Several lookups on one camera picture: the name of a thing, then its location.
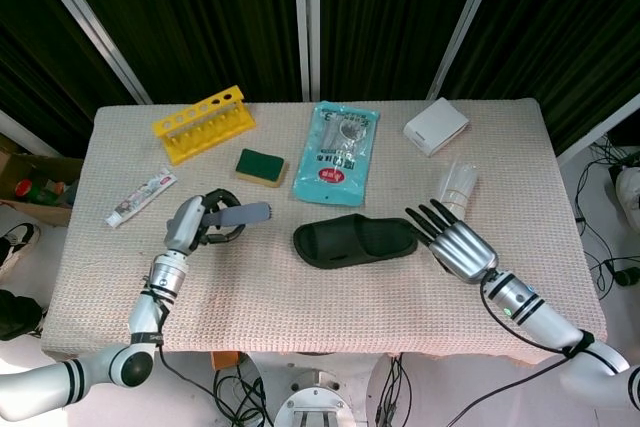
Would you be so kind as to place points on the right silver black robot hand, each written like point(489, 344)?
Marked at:
point(462, 247)

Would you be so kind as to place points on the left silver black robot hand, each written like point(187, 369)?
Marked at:
point(182, 227)

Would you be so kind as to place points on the grey scrub brush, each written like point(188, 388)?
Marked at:
point(240, 213)

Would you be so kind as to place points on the black slide slipper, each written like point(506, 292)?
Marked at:
point(370, 237)

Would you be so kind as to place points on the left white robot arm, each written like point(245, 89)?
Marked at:
point(145, 317)

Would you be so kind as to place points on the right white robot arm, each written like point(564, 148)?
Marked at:
point(540, 317)

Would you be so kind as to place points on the white toothpaste tube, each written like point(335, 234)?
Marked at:
point(140, 199)

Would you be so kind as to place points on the bagged clear stick bundle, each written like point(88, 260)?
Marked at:
point(457, 187)

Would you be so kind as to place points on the yellow test tube rack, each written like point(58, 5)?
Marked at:
point(185, 147)

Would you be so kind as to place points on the green yellow sponge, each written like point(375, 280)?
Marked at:
point(260, 164)

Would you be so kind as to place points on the white cardboard box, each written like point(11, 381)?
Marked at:
point(432, 127)

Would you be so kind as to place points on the small orange block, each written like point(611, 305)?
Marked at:
point(225, 361)

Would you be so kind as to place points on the brown cardboard storage box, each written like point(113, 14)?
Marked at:
point(35, 212)

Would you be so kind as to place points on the teal cloth package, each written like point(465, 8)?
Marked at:
point(335, 167)

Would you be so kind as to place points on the beige waffle tablecloth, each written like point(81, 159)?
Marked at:
point(310, 307)

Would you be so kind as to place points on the red lidded jar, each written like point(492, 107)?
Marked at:
point(24, 189)

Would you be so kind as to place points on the black white sneaker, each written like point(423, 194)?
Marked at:
point(17, 247)

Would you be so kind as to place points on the white rounded device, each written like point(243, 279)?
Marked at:
point(629, 192)

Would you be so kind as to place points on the black bag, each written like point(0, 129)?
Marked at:
point(17, 314)

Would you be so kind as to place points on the dark green curtain panel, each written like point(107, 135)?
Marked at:
point(40, 57)
point(565, 22)
point(200, 12)
point(390, 12)

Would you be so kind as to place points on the grey robot torso base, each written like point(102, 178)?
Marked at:
point(315, 407)

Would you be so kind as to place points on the white frame post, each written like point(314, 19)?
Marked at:
point(30, 132)
point(90, 27)
point(600, 132)
point(306, 22)
point(465, 27)

